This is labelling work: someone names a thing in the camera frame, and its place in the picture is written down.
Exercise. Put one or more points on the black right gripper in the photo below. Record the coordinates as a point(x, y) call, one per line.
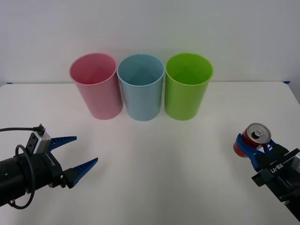
point(283, 180)

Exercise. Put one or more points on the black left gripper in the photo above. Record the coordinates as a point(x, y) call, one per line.
point(47, 171)

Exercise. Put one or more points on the red drink can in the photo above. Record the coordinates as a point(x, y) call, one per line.
point(257, 133)

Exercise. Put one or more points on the pink plastic waste bin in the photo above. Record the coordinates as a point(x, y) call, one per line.
point(100, 100)

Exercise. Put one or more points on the pale blue plastic waste bin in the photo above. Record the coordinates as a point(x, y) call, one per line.
point(143, 103)

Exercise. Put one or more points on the green plastic waste bin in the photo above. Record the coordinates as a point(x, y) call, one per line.
point(185, 100)

